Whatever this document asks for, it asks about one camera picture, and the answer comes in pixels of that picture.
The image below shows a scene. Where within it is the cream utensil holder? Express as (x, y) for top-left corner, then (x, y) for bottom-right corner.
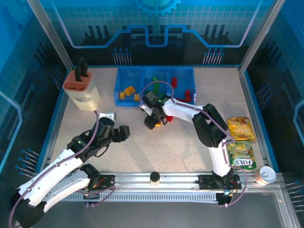
(62, 71), (101, 112)

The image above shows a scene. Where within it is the blue three-compartment bin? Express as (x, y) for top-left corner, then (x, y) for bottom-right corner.
(114, 66), (197, 107)

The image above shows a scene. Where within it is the black round knob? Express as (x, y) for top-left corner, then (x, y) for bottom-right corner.
(149, 171), (161, 185)

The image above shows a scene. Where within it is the orange chips bag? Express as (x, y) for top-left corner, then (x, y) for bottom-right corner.
(227, 116), (257, 142)

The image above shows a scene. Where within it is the green candy bag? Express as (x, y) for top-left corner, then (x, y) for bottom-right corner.
(227, 140), (257, 171)

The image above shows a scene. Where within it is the metal drink can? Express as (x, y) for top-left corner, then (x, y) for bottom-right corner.
(253, 166), (277, 186)

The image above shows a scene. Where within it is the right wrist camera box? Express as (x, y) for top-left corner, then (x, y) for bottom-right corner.
(143, 91), (159, 107)

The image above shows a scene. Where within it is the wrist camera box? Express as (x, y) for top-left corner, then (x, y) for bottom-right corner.
(98, 112), (117, 122)
(143, 91), (159, 107)

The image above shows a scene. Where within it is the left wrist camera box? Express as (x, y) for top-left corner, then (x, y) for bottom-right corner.
(98, 112), (117, 122)

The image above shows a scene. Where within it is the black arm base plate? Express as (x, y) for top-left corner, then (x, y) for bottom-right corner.
(198, 174), (240, 190)
(96, 174), (116, 190)

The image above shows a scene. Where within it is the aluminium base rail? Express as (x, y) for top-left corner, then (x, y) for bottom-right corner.
(33, 172), (281, 190)

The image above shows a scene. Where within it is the white slotted cable duct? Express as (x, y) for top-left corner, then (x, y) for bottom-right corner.
(64, 191), (219, 202)

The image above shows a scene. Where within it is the black handled tool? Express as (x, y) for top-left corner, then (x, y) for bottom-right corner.
(75, 57), (89, 83)

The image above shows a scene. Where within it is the aluminium side rail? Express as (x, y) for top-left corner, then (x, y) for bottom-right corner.
(237, 67), (274, 173)

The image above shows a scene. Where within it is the aluminium frame post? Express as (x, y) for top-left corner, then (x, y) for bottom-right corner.
(238, 0), (285, 73)
(27, 0), (74, 71)

